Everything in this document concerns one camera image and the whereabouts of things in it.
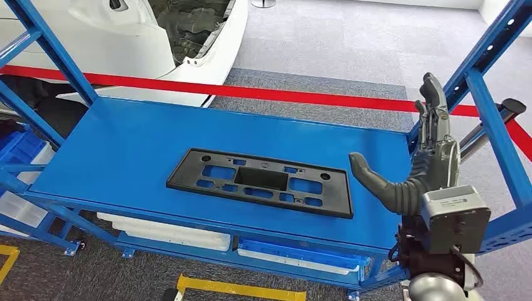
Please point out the blue plastic bin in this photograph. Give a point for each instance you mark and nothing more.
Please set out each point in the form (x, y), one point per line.
(299, 253)
(21, 149)

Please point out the white car body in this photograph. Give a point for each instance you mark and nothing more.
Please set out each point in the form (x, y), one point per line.
(124, 41)

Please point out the clear plastic bin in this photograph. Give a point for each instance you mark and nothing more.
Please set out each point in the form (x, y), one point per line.
(21, 212)

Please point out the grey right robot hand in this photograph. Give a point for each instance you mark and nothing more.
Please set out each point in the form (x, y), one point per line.
(440, 166)

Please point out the blue metal shelf rack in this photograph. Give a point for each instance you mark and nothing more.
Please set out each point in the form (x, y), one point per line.
(124, 145)

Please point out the steel barrier stanchion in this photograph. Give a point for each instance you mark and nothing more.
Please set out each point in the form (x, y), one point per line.
(513, 107)
(264, 3)

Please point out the yellow floor tape square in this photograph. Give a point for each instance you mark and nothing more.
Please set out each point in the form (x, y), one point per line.
(12, 253)
(232, 287)

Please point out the white plastic bin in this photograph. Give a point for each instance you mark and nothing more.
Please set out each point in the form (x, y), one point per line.
(291, 264)
(43, 160)
(166, 234)

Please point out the red barrier belt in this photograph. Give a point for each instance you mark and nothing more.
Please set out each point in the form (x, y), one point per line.
(249, 90)
(521, 139)

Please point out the black plastic plate holder part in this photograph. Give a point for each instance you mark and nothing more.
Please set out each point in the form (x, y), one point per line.
(183, 176)

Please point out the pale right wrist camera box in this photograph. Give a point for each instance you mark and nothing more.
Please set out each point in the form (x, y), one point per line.
(453, 201)

